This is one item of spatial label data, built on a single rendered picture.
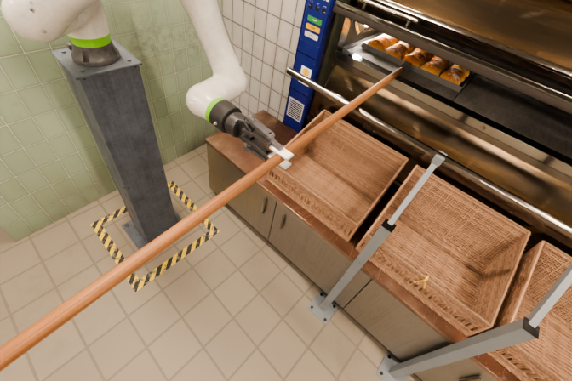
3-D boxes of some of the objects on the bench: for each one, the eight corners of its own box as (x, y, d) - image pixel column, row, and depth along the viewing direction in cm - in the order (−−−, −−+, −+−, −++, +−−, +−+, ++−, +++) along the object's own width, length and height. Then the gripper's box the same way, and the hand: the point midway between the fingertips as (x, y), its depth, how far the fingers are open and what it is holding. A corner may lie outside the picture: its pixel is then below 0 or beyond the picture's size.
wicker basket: (392, 194, 161) (416, 162, 142) (490, 258, 141) (534, 231, 121) (351, 249, 132) (374, 218, 112) (468, 340, 112) (520, 321, 92)
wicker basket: (313, 141, 183) (323, 107, 163) (388, 190, 163) (411, 157, 143) (264, 179, 154) (269, 143, 134) (348, 244, 134) (369, 213, 114)
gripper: (242, 95, 84) (303, 135, 75) (240, 135, 95) (292, 173, 87) (223, 105, 79) (285, 148, 71) (223, 145, 91) (277, 186, 82)
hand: (280, 156), depth 80 cm, fingers closed on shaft, 3 cm apart
